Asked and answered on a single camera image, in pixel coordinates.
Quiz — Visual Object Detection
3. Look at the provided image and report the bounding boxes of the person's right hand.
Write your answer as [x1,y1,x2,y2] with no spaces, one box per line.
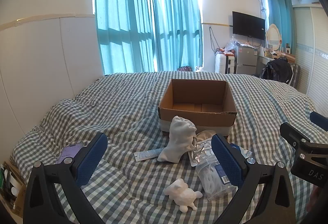
[309,184,324,214]

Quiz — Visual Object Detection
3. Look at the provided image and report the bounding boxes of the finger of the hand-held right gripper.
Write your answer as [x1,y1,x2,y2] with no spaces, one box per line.
[279,122,312,154]
[309,111,328,133]

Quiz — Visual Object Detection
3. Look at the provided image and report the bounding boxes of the narrow teal curtain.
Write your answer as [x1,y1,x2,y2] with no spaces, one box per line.
[149,0,203,72]

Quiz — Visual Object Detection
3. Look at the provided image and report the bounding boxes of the purple phone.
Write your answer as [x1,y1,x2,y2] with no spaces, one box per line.
[56,143,85,164]

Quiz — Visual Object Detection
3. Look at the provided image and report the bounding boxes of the black jacket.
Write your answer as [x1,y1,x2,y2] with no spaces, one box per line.
[260,58,294,84]

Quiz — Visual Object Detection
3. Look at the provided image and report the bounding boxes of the bedside box of clutter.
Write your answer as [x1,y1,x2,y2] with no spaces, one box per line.
[0,161,26,217]

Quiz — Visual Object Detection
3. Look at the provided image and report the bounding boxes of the white plush toy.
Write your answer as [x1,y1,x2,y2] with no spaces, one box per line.
[164,179,203,213]

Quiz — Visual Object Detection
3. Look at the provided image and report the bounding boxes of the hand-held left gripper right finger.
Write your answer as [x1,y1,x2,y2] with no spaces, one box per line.
[211,133,304,224]

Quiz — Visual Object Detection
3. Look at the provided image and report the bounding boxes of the white tube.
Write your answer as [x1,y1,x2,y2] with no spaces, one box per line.
[133,148,167,162]

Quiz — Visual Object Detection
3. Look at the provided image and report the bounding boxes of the checked blanket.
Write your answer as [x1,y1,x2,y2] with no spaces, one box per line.
[10,70,318,224]

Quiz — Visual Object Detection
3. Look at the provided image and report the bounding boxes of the black and white suitcase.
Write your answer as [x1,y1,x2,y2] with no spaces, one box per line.
[225,55,236,74]

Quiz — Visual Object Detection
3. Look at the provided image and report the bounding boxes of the clear plastic bags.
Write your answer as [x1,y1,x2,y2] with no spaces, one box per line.
[223,37,243,55]

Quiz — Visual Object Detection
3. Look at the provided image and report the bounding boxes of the silver small fridge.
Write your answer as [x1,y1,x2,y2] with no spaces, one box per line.
[235,45,258,75]

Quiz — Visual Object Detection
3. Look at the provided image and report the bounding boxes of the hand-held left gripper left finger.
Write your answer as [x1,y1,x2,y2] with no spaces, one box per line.
[23,132,108,224]

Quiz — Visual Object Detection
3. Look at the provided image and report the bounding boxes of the teal curtain by wardrobe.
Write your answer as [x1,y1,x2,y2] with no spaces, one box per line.
[261,0,294,55]

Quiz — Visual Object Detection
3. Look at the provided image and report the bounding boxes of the black wall cable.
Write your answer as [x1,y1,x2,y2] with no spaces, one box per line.
[208,26,219,53]

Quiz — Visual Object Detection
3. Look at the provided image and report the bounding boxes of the white oval mirror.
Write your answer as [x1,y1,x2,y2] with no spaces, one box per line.
[265,24,282,52]

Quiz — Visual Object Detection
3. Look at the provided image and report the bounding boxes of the pale grey sock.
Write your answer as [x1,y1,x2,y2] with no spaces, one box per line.
[157,116,197,163]

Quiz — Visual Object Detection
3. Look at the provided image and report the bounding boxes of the wooden dressing desk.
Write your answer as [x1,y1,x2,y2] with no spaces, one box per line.
[257,50,296,66]

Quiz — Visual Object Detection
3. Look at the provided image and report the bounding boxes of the black wall television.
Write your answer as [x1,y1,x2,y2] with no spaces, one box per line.
[232,11,265,41]

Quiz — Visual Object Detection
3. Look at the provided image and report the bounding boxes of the white wardrobe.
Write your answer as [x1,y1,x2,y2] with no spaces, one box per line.
[292,4,328,102]

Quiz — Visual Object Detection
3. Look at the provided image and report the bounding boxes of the wide teal curtain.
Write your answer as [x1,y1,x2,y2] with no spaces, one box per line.
[93,0,157,75]

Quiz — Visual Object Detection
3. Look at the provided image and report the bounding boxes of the brown cardboard box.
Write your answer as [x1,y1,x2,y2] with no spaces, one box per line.
[158,79,237,138]

